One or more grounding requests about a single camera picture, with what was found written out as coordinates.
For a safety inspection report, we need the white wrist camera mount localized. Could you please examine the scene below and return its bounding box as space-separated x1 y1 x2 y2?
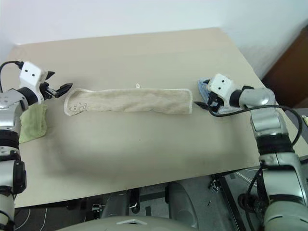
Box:
207 74 238 106
18 61 48 102

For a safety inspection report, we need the grey robot torso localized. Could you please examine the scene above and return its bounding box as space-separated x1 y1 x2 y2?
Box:
97 215 202 231

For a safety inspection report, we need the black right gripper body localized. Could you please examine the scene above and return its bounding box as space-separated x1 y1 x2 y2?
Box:
207 92 226 113

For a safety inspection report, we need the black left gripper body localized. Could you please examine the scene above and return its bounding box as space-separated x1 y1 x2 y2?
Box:
38 72 61 100

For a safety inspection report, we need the beige towel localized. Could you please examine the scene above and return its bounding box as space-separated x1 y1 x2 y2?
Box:
63 83 194 117

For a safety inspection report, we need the black strap with hook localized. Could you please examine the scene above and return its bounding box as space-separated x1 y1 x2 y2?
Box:
130 189 142 210

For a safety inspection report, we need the brown wooden cabinet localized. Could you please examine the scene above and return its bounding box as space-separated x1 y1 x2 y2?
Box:
260 23 308 109

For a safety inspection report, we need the blue towel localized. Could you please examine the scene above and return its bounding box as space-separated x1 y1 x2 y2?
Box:
197 77 244 115

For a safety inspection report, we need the black metal table frame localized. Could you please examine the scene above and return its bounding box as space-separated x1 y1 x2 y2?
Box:
208 171 248 231

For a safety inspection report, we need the dark rounded grey shape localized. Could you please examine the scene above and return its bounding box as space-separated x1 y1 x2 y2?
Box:
101 190 135 224
165 182 200 229

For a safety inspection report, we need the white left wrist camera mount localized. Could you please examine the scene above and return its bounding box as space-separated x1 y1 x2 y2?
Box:
18 61 48 102

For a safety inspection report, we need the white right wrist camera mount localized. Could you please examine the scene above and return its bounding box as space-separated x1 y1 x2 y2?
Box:
207 74 238 106

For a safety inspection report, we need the green towel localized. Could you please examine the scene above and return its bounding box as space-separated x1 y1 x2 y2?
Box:
18 103 48 144

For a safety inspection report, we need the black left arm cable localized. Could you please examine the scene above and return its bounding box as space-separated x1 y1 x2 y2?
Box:
0 61 24 93

